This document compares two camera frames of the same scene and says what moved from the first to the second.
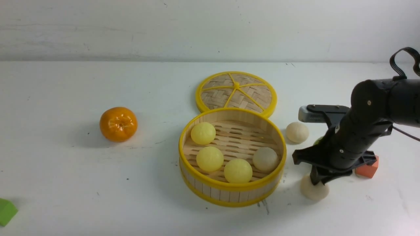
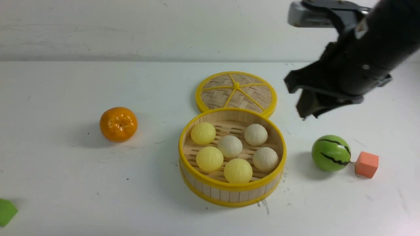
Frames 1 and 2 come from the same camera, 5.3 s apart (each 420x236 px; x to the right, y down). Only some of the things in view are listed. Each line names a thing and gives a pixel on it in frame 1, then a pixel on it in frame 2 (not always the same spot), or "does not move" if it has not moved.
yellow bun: (202, 133) does not move
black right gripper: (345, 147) -> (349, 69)
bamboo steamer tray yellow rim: (232, 157) does not move
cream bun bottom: (265, 159) does not move
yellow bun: (209, 159) does not move
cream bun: (318, 191) -> (231, 146)
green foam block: (8, 210) does not move
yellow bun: (238, 171) does not move
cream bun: (297, 132) -> (255, 134)
